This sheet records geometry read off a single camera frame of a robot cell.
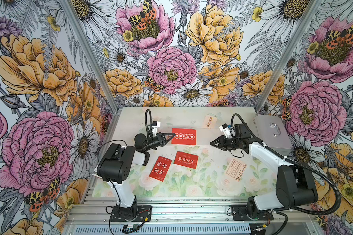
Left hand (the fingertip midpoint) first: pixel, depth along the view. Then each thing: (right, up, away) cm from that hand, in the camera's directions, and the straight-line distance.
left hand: (175, 137), depth 84 cm
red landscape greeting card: (+6, -15, +10) cm, 19 cm away
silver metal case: (+59, +2, +5) cm, 59 cm away
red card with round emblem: (+6, 0, +1) cm, 6 cm away
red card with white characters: (-9, -19, +5) cm, 22 cm away
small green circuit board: (-22, -43, -12) cm, 50 cm away
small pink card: (+26, +9, +31) cm, 41 cm away
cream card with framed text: (+36, -20, +5) cm, 41 cm away
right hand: (+21, -5, +1) cm, 21 cm away
